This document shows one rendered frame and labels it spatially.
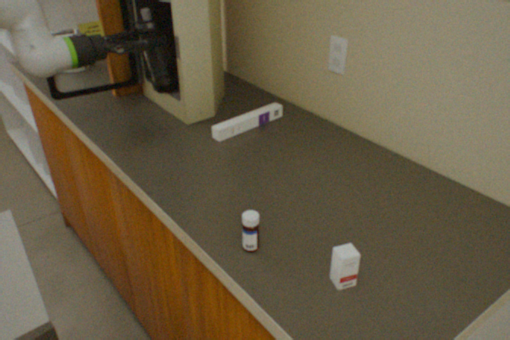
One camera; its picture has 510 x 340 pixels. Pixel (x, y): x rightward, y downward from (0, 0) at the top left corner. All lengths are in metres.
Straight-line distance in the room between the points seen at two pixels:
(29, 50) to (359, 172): 0.97
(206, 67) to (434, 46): 0.69
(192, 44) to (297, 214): 0.66
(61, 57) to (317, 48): 0.80
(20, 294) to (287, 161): 0.78
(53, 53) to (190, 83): 0.40
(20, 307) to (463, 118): 1.11
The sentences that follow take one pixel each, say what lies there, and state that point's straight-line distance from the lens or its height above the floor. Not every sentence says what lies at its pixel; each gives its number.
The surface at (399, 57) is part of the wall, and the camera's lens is 1.42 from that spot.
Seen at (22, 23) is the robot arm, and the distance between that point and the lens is 1.48.
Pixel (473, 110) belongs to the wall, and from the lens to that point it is 1.33.
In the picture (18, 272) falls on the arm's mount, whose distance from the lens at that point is 0.90.
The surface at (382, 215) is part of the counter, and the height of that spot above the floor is 0.94.
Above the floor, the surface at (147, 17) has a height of 1.27.
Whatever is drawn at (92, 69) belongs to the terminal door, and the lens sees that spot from 1.75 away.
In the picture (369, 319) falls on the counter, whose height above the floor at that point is 0.94.
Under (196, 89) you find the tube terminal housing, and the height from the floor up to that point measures 1.06.
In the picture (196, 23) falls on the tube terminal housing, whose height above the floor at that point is 1.26.
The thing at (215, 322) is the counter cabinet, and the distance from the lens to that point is 1.27.
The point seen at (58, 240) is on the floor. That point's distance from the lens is 2.73.
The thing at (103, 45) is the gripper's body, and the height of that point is 1.22.
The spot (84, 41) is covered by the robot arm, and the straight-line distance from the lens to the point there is 1.49.
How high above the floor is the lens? 1.64
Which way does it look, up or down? 33 degrees down
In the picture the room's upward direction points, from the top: straight up
